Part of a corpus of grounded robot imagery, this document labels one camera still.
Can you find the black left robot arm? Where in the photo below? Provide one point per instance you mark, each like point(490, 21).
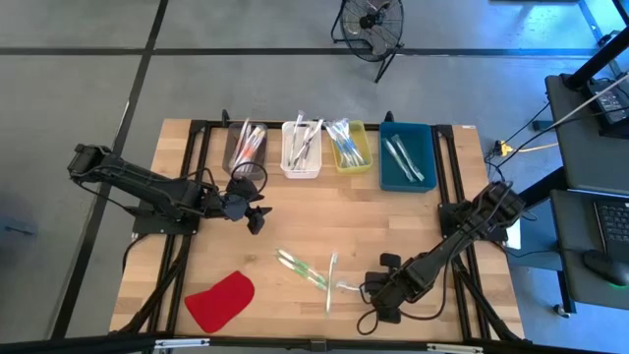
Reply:
point(147, 184)

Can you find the grey side desk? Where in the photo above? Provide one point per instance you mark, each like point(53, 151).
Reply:
point(575, 123)
point(575, 275)

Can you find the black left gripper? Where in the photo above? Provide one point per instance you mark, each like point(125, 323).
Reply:
point(236, 204)

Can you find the black power adapter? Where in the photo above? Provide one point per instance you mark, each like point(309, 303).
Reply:
point(609, 103)

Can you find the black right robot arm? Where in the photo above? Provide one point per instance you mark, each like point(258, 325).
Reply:
point(457, 246)

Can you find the black floor fan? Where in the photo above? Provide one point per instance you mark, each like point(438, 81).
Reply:
point(372, 22)

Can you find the desk caster wheel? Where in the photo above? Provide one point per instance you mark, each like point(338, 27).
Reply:
point(561, 311)

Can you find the red cloth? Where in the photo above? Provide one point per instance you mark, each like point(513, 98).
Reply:
point(221, 301)

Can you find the black computer mouse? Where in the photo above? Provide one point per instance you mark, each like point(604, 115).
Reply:
point(607, 268)

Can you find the blue plastic bin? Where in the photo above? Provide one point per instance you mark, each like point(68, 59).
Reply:
point(393, 184)

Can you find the orange white toothbrush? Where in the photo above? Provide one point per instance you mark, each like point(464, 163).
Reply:
point(249, 140)
point(240, 140)
point(254, 152)
point(242, 150)
point(255, 142)
point(248, 151)
point(245, 157)

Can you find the purple white toothbrush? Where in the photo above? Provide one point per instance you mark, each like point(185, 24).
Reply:
point(309, 142)
point(305, 147)
point(296, 137)
point(304, 157)
point(299, 147)

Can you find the black rig crossbar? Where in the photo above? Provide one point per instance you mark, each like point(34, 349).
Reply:
point(314, 344)

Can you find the black metal pole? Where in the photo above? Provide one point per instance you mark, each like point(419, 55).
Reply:
point(597, 59)

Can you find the silver metal bracket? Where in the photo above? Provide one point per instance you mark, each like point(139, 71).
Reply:
point(182, 343)
point(454, 348)

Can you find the yellow plastic bin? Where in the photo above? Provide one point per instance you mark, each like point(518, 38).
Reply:
point(366, 147)

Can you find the grey translucent plastic bin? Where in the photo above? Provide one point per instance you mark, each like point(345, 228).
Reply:
point(228, 162)

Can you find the small white box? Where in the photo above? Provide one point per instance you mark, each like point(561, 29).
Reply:
point(514, 236)

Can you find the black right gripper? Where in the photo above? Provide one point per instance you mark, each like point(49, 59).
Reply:
point(395, 290)

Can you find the white plastic bin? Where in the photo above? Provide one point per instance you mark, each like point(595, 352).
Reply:
point(287, 169)

